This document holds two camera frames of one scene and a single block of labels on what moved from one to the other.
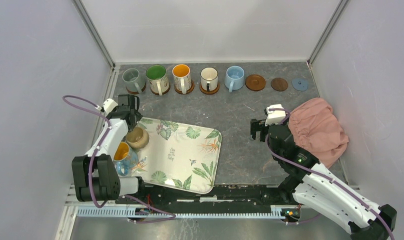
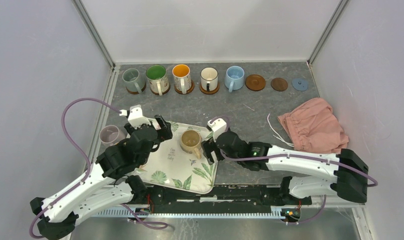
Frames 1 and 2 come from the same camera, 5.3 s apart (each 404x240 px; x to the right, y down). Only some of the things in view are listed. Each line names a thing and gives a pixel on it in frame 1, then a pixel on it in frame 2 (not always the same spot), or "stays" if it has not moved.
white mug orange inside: (181, 73) stays
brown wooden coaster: (210, 92) stays
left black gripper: (138, 116) → (165, 132)
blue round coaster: (300, 84) stays
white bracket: (276, 114) → (218, 127)
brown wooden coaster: (157, 93) stays
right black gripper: (256, 126) → (208, 146)
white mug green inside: (156, 75) stays
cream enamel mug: (209, 78) stays
